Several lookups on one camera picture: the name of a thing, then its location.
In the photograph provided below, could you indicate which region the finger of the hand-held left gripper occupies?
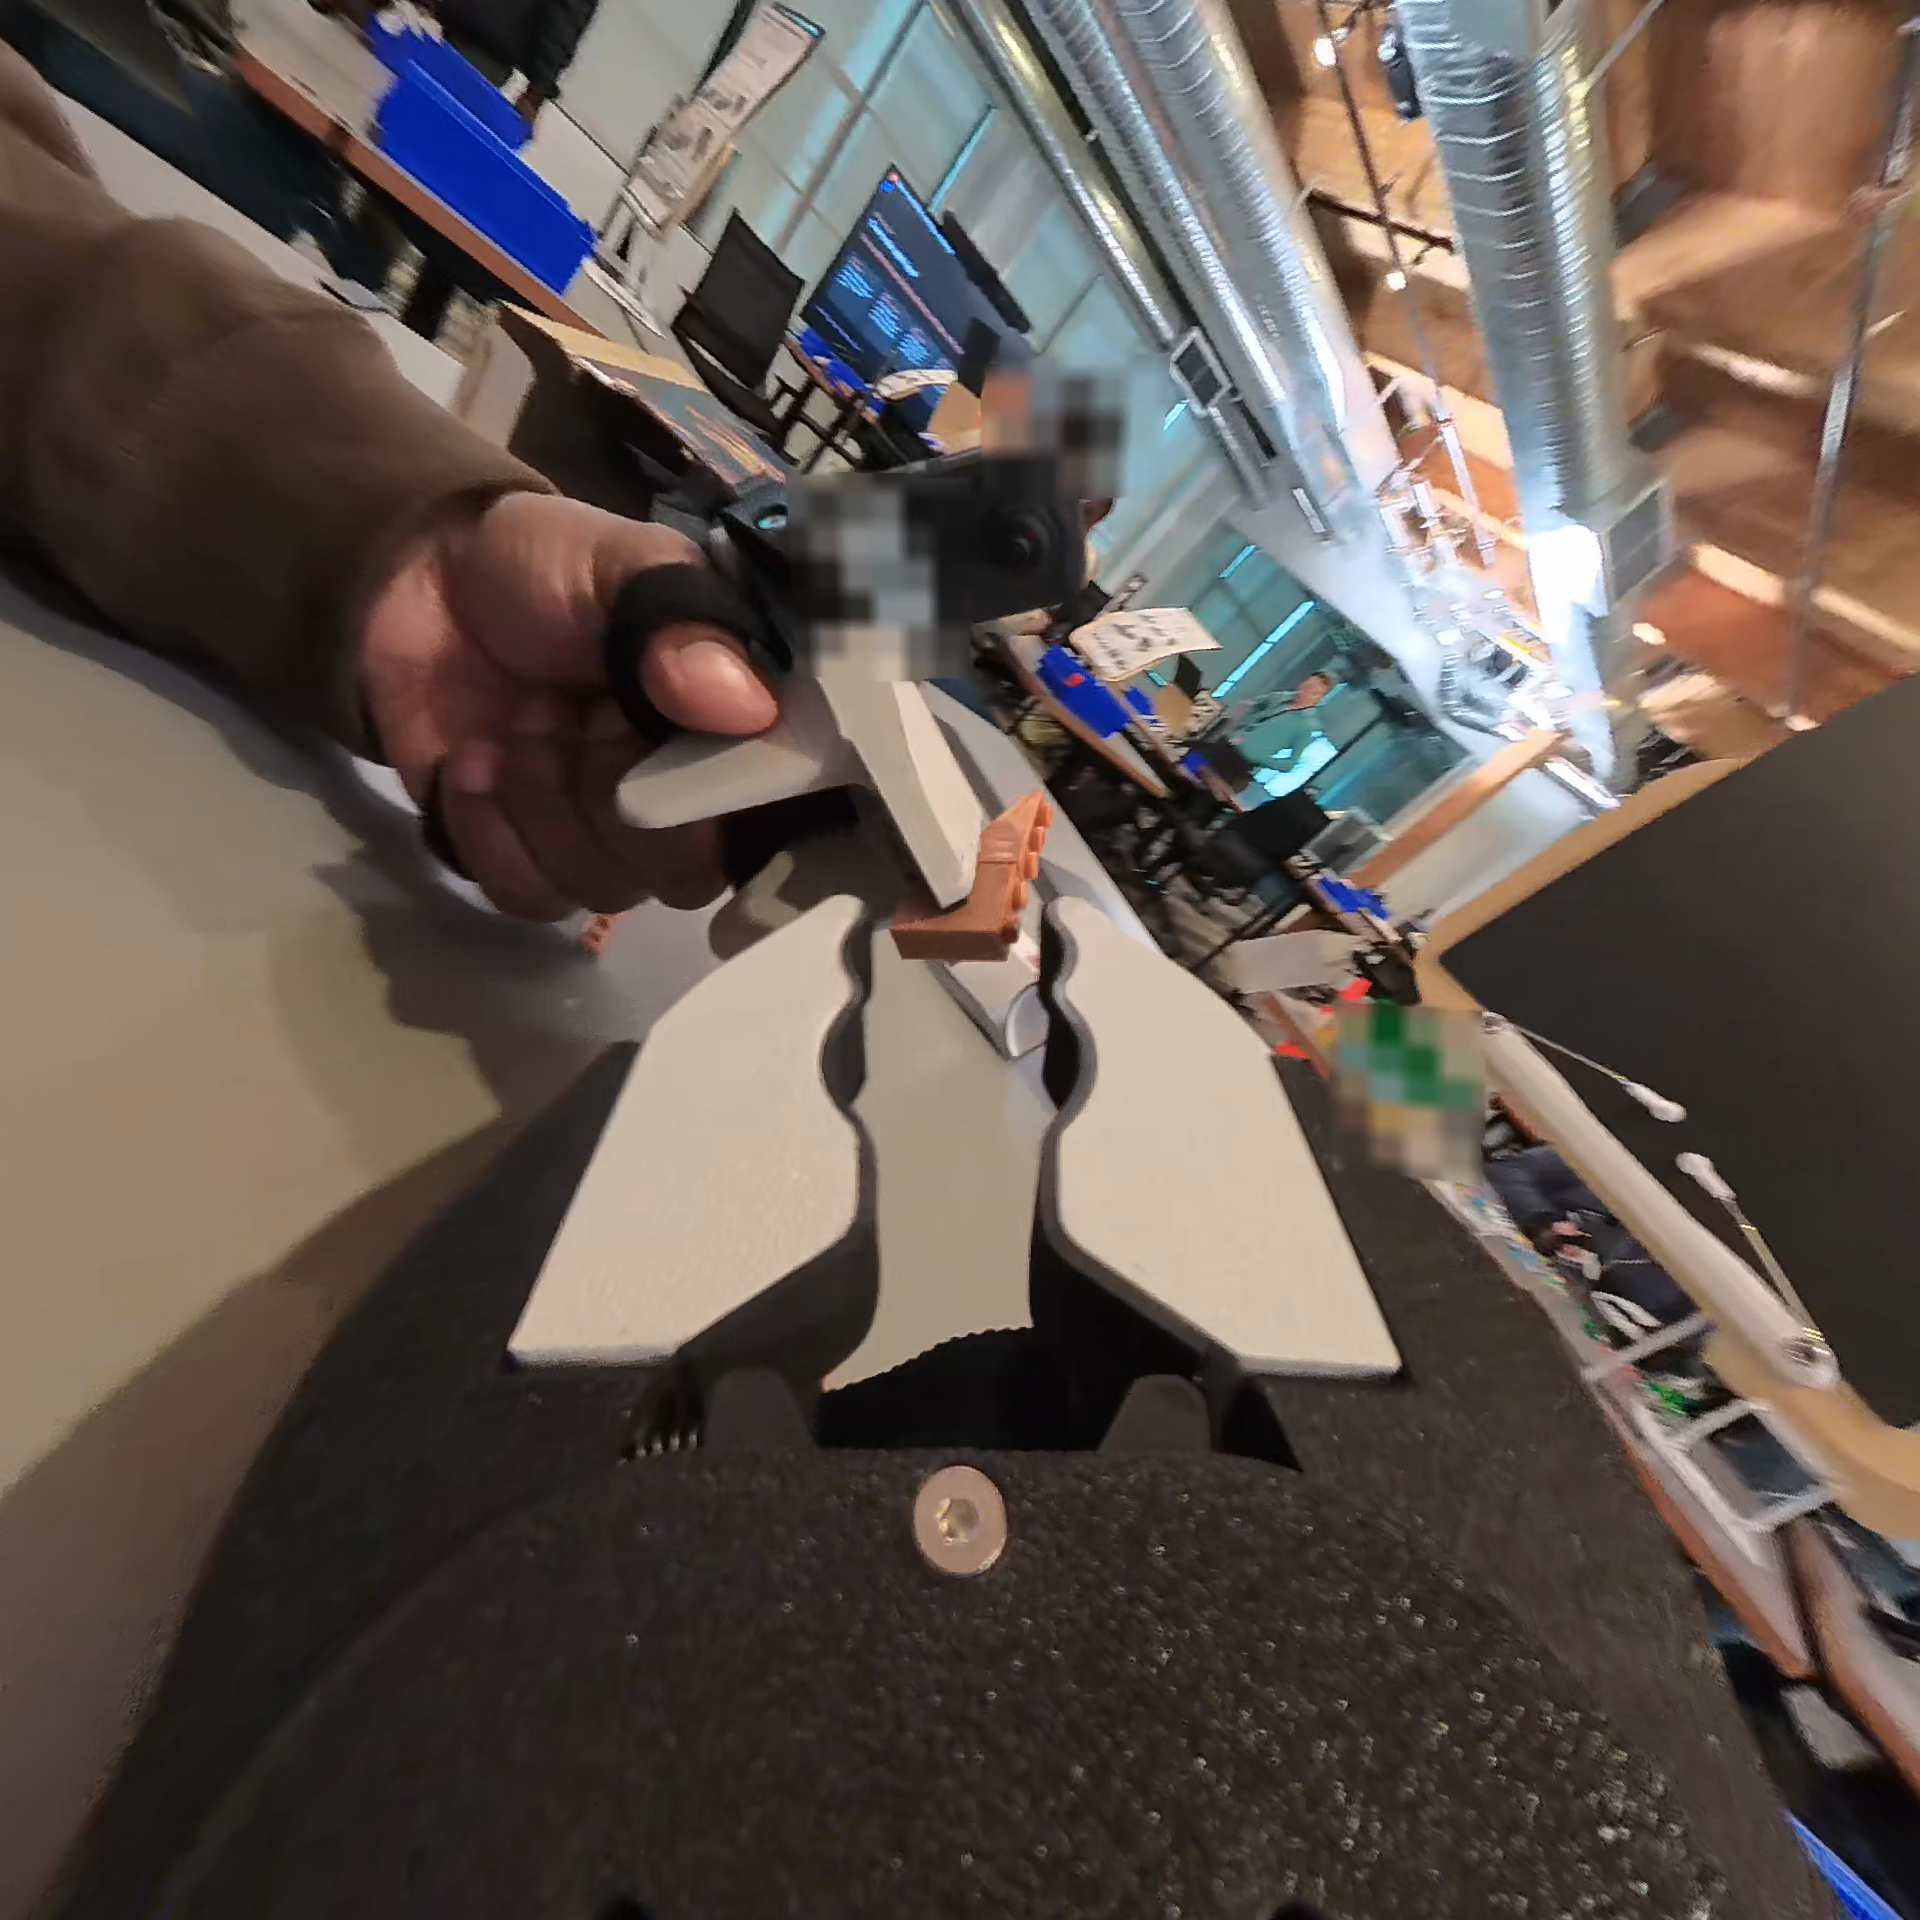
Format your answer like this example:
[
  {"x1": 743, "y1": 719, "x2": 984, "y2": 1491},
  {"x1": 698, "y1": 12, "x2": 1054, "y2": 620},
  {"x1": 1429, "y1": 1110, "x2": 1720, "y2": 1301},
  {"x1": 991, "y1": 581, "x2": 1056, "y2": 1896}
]
[{"x1": 830, "y1": 675, "x2": 995, "y2": 911}]

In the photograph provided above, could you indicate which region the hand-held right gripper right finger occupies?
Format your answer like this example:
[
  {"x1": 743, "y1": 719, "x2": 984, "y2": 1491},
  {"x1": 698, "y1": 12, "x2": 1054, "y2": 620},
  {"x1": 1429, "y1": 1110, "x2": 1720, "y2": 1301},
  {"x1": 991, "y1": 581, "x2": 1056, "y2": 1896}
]
[{"x1": 1036, "y1": 900, "x2": 1403, "y2": 1382}]

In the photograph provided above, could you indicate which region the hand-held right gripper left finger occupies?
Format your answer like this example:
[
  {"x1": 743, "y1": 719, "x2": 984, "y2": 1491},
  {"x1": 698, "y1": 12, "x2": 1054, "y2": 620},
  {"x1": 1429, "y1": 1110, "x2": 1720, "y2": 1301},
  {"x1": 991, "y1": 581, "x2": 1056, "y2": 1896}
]
[{"x1": 509, "y1": 896, "x2": 876, "y2": 1374}]

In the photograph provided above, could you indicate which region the orange toy brick assembly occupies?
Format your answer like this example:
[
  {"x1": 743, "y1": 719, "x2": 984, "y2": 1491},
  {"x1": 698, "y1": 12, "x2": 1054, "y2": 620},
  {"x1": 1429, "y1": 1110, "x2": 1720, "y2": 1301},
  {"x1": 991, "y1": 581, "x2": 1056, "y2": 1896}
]
[{"x1": 890, "y1": 791, "x2": 1052, "y2": 961}]

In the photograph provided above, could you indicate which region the person's left forearm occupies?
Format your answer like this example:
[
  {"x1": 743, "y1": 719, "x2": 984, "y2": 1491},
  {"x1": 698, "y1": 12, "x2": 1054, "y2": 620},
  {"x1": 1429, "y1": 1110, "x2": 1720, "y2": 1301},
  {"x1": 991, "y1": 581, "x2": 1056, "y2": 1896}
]
[{"x1": 0, "y1": 46, "x2": 560, "y2": 751}]

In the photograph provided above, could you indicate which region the grey desk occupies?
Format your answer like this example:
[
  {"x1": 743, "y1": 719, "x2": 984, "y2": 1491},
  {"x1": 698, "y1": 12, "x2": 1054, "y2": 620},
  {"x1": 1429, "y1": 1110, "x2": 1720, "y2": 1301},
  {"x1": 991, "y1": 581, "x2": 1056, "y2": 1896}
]
[{"x1": 0, "y1": 60, "x2": 1202, "y2": 1920}]

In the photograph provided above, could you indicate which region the person's left hand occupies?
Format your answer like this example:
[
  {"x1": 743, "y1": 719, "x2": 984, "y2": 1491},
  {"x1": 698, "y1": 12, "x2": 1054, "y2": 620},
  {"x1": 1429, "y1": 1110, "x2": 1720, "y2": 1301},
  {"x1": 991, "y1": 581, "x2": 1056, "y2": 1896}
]
[{"x1": 356, "y1": 495, "x2": 784, "y2": 923}]

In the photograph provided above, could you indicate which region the printed instruction sheet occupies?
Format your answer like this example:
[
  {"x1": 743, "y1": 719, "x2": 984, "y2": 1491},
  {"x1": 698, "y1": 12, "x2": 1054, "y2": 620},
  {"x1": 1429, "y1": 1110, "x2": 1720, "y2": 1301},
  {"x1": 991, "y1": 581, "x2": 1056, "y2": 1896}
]
[
  {"x1": 621, "y1": 0, "x2": 828, "y2": 230},
  {"x1": 1067, "y1": 603, "x2": 1224, "y2": 681}
]

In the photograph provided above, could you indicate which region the silver monitor stand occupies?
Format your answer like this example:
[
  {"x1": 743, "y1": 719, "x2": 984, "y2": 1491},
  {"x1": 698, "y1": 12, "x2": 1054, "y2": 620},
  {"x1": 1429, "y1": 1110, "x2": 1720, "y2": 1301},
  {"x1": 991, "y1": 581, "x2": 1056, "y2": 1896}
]
[{"x1": 918, "y1": 678, "x2": 1186, "y2": 975}]

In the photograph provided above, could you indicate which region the black office chair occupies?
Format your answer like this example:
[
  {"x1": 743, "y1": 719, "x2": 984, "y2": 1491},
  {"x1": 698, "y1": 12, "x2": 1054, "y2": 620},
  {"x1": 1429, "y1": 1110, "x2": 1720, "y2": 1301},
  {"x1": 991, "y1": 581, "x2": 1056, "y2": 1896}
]
[{"x1": 669, "y1": 209, "x2": 810, "y2": 425}]

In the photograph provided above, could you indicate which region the printed toy set box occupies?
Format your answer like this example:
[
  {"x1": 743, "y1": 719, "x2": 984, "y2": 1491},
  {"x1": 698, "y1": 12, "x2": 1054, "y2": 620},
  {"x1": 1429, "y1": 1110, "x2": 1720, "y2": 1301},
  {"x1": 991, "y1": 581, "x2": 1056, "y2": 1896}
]
[{"x1": 463, "y1": 299, "x2": 794, "y2": 515}]

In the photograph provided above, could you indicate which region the black panel with wooden rim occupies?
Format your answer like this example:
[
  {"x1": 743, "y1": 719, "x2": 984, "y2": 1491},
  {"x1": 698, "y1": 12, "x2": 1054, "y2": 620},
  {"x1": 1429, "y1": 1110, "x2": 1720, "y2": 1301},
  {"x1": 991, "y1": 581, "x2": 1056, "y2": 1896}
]
[{"x1": 1418, "y1": 675, "x2": 1920, "y2": 1531}]

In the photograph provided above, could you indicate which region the long table with toy bricks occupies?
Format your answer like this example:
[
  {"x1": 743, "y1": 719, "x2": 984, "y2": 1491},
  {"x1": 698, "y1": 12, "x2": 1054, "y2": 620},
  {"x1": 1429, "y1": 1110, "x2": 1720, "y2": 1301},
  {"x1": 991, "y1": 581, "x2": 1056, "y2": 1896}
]
[{"x1": 1246, "y1": 959, "x2": 1920, "y2": 1788}]

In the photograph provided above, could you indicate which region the blue plastic bin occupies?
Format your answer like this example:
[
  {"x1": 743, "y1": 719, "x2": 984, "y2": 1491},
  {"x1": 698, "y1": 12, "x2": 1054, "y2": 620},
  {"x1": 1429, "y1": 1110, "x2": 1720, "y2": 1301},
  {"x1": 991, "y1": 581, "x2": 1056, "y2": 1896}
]
[{"x1": 368, "y1": 15, "x2": 596, "y2": 294}]

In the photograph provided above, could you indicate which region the dark wall screen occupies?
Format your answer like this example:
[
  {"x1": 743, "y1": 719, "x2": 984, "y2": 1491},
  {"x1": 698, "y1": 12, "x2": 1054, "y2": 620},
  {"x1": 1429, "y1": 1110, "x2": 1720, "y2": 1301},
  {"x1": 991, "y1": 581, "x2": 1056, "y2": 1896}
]
[{"x1": 799, "y1": 165, "x2": 1038, "y2": 380}]

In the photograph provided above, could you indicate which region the white metal bracket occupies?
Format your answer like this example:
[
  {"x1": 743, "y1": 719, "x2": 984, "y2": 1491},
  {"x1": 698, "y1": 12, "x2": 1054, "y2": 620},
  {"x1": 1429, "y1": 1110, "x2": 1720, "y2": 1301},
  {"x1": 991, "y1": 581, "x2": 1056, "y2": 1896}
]
[{"x1": 1477, "y1": 1013, "x2": 1840, "y2": 1391}]

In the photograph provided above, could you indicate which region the silver ventilation duct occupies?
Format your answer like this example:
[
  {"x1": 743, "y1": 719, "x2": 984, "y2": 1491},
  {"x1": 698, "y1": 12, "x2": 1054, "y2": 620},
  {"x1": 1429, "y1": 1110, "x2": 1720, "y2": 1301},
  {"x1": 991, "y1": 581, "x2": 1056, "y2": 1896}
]
[{"x1": 960, "y1": 0, "x2": 1674, "y2": 781}]

